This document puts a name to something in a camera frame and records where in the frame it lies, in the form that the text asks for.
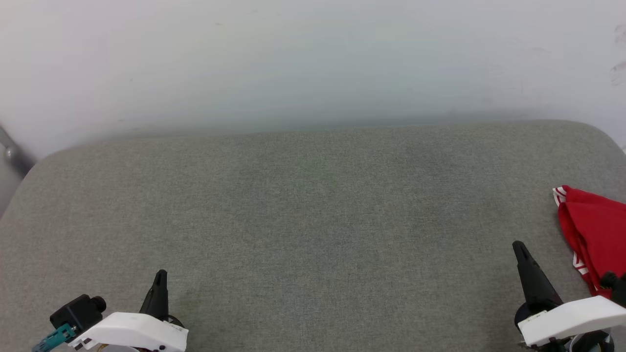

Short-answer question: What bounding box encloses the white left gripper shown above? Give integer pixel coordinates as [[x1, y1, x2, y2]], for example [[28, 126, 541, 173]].
[[68, 269, 189, 352]]

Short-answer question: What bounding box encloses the teal left camera connector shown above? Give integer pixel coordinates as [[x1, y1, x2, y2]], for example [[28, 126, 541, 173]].
[[32, 323, 77, 352]]

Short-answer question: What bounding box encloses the red and white garment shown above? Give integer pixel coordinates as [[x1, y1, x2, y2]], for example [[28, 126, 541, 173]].
[[553, 185, 626, 300]]

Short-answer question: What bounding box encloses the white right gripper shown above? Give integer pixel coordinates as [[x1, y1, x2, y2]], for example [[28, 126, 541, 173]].
[[512, 241, 626, 350]]

